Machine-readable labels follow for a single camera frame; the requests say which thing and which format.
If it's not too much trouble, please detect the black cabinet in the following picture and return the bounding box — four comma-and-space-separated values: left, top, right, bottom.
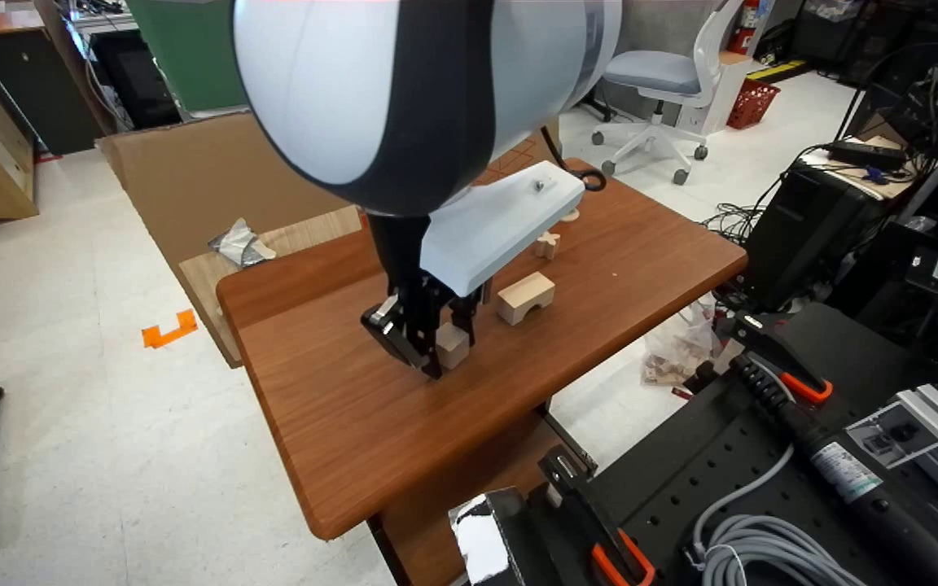
0, 5, 111, 156

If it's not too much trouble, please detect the white office chair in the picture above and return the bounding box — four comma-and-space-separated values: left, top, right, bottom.
590, 0, 751, 190

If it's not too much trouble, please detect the red fire extinguisher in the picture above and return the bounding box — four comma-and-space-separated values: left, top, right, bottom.
727, 0, 765, 60

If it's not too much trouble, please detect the large brown cardboard sheet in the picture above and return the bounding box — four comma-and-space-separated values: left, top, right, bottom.
94, 111, 351, 269

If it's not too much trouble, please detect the clear plastic wrap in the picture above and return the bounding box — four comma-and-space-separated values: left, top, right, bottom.
642, 301, 737, 397

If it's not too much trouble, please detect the black cable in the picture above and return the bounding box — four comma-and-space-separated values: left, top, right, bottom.
539, 128, 611, 196

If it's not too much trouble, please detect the brown wooden table pedestal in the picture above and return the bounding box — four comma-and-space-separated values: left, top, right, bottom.
367, 418, 593, 586

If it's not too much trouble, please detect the green board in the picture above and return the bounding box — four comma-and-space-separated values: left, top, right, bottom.
124, 0, 250, 117

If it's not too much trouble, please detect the crumpled white paper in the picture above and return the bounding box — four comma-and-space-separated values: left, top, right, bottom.
210, 218, 279, 269

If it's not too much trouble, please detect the wooden arch rectangular block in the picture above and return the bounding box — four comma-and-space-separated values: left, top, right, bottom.
492, 269, 560, 329

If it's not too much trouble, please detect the orange handled black clamp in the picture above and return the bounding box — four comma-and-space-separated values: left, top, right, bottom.
539, 445, 661, 586

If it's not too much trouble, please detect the black ridged clamp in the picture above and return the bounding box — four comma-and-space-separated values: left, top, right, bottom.
727, 308, 836, 436

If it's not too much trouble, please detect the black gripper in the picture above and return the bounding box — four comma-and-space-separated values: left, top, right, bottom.
360, 211, 486, 380

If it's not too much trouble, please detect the shiny silver bracket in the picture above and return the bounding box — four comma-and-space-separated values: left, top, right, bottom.
448, 492, 519, 586

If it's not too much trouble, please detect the black computer box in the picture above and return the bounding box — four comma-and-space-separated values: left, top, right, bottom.
743, 160, 878, 315

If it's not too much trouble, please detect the wooden cross shaped block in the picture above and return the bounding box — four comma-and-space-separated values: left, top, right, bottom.
531, 227, 564, 264

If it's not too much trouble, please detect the grey cable bundle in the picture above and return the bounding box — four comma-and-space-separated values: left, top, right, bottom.
690, 443, 873, 586

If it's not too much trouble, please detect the small wooden cube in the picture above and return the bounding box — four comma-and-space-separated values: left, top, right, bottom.
433, 319, 477, 372

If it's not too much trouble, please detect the black cylindrical tool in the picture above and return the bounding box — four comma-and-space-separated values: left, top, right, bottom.
777, 404, 938, 586

